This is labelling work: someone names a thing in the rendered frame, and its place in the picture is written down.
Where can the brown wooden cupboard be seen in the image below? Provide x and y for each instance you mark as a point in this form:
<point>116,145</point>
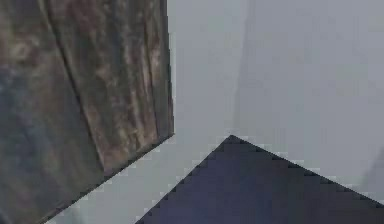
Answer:
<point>83,93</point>

